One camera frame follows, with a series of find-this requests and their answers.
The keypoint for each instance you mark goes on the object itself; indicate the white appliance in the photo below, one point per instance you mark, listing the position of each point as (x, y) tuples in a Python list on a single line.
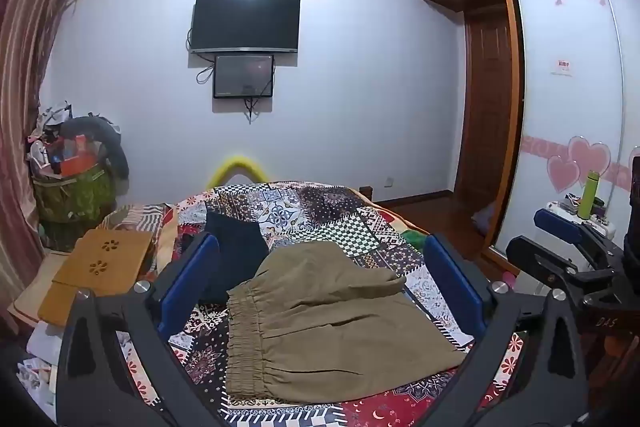
[(602, 226)]

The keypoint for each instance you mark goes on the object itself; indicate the white paper pile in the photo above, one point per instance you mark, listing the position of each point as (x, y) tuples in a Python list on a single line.
[(40, 357)]

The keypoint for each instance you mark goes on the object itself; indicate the red box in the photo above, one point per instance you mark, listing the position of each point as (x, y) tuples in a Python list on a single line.
[(75, 157)]

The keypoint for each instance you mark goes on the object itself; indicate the green fabric basket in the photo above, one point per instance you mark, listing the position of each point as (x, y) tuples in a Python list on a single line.
[(75, 202)]

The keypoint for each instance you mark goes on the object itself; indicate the wooden wardrobe with sliding doors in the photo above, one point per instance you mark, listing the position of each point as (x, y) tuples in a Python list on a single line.
[(560, 32)]

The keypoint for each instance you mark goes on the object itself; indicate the olive green pants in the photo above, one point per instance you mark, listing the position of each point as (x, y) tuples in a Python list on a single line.
[(340, 307)]

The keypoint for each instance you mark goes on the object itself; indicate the brown wooden door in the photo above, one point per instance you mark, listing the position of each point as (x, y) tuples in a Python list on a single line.
[(487, 107)]

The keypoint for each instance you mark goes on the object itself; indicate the green bottle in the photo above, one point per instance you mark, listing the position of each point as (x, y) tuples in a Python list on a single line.
[(590, 194)]

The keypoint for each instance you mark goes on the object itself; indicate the small wall screen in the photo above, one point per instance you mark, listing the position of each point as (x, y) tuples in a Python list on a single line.
[(243, 77)]

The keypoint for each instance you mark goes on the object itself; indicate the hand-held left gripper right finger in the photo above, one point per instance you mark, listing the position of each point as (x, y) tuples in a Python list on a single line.
[(452, 279)]

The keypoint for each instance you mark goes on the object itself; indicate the purple bundle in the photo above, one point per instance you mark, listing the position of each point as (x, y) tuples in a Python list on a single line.
[(485, 219)]

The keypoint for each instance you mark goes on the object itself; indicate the black wall television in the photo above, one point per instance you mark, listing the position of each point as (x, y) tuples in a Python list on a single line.
[(245, 22)]

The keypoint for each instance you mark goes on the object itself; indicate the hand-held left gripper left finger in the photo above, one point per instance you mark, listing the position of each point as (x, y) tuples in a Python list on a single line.
[(187, 279)]

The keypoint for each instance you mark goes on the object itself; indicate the striped maroon curtain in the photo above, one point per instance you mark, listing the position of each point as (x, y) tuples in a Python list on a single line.
[(25, 82)]

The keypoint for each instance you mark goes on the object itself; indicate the yellow curved tube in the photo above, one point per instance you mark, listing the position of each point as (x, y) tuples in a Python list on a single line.
[(237, 164)]

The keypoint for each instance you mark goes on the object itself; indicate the dark navy folded garment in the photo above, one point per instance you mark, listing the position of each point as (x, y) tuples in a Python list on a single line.
[(235, 252)]

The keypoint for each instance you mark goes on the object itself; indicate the grey cloth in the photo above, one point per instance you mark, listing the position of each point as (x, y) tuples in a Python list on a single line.
[(107, 137)]

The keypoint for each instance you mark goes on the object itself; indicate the patchwork printed blanket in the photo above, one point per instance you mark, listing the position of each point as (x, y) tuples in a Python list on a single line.
[(350, 217)]

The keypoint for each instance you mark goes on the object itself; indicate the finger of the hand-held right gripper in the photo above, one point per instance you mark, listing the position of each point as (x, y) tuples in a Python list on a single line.
[(555, 222), (535, 257)]

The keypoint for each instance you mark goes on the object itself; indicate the wooden lap table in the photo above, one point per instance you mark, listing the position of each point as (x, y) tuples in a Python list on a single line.
[(100, 272)]

